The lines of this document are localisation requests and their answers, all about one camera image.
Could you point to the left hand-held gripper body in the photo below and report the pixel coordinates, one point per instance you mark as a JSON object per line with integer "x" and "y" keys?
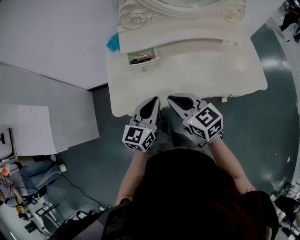
{"x": 133, "y": 137}

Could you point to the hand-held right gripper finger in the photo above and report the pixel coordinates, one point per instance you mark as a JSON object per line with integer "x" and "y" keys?
{"x": 177, "y": 112}
{"x": 195, "y": 99}

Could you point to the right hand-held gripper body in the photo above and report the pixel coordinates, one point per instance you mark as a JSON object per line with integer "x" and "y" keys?
{"x": 206, "y": 122}

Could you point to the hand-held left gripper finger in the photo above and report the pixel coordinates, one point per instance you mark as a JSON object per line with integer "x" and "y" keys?
{"x": 138, "y": 112}
{"x": 158, "y": 113}

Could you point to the white ornate dressing table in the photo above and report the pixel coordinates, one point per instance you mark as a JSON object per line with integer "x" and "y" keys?
{"x": 187, "y": 77}

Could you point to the small white drawer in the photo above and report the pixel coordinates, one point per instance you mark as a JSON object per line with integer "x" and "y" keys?
{"x": 145, "y": 65}

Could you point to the green round jar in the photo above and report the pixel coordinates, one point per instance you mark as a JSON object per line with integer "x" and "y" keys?
{"x": 134, "y": 61}

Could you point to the pink translucent lip gloss tube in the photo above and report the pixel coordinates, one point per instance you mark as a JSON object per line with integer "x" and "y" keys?
{"x": 145, "y": 58}

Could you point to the person's right forearm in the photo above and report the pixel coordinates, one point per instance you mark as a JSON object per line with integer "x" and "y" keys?
{"x": 229, "y": 164}

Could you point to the person's left forearm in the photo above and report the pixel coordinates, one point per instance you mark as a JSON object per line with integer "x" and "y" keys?
{"x": 131, "y": 173}

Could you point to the person's camouflage trousers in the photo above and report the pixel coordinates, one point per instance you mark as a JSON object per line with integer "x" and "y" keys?
{"x": 164, "y": 140}

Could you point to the teal fluffy duster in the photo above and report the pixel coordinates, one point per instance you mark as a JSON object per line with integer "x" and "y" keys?
{"x": 113, "y": 43}

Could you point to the person's black shirt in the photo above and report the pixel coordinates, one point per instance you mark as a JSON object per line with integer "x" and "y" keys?
{"x": 187, "y": 199}

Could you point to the dark grey worn pack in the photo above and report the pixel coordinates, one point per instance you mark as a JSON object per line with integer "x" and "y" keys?
{"x": 112, "y": 222}

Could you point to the white cabinet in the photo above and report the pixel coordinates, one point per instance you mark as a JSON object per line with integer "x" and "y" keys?
{"x": 25, "y": 131}

